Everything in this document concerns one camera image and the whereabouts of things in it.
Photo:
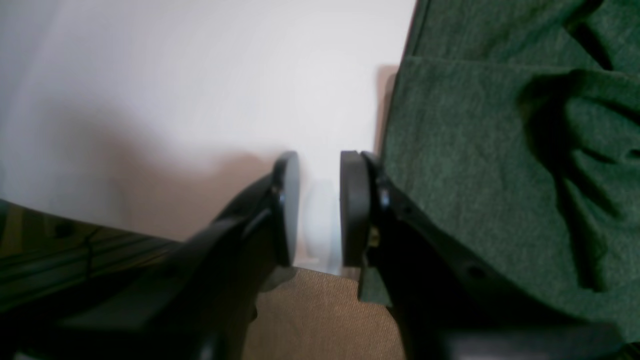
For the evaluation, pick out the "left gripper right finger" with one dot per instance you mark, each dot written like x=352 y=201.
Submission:
x=447 y=302

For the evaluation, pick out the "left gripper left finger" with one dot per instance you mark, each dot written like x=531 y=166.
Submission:
x=130 y=296

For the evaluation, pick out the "dark green t-shirt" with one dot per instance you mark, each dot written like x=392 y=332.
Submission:
x=514 y=125

